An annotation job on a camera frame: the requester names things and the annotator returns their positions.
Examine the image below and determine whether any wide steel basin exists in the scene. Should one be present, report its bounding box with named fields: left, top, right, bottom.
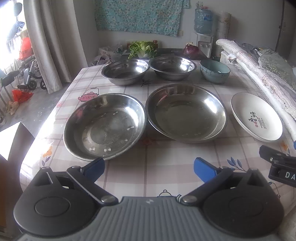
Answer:
left=145, top=84, right=228, bottom=144
left=63, top=93, right=147, bottom=162

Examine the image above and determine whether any white ceramic plate with calligraphy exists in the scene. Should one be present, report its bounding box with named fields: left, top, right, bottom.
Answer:
left=231, top=92, right=283, bottom=143

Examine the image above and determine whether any teal ceramic bowl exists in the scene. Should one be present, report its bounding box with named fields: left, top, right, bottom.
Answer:
left=200, top=59, right=231, bottom=84

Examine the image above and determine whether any deep steel bowl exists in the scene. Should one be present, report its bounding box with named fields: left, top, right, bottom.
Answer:
left=149, top=55, right=197, bottom=81
left=101, top=59, right=149, bottom=86

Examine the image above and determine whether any rolled white quilted bedding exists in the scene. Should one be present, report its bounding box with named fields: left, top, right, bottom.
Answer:
left=216, top=39, right=295, bottom=142

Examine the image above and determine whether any plaid patterned tablecloth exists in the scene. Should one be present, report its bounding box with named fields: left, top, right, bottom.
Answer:
left=19, top=59, right=296, bottom=241

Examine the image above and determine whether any brown cardboard box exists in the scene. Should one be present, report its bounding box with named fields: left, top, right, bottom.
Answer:
left=1, top=122, right=35, bottom=240

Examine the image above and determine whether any green floral lace cushion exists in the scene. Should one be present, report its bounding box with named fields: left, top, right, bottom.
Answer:
left=258, top=49, right=295, bottom=88

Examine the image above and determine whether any wheelchair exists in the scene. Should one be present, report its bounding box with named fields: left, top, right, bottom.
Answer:
left=1, top=55, right=47, bottom=91

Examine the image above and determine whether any white plastic bag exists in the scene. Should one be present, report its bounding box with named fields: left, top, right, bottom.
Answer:
left=88, top=46, right=121, bottom=67

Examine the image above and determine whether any purple red cabbage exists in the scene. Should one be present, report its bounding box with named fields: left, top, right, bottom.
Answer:
left=183, top=42, right=199, bottom=59

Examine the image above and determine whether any white water dispenser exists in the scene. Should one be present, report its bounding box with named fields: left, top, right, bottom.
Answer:
left=196, top=33, right=213, bottom=58

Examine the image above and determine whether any red plastic bag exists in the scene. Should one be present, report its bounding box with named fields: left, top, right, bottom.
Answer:
left=18, top=37, right=33, bottom=61

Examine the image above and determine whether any green leafy cabbage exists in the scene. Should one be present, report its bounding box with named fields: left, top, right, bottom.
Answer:
left=128, top=41, right=157, bottom=59

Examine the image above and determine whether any blue water jug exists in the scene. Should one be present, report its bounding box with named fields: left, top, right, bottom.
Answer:
left=194, top=6, right=213, bottom=35

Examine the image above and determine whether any grey curtain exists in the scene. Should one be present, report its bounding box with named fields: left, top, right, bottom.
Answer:
left=23, top=1, right=99, bottom=93

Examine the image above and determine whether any rolled patterned mat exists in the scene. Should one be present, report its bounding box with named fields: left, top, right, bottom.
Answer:
left=213, top=11, right=231, bottom=57

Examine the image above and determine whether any teal floral wall cloth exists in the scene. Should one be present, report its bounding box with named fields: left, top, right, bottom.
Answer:
left=94, top=0, right=190, bottom=37

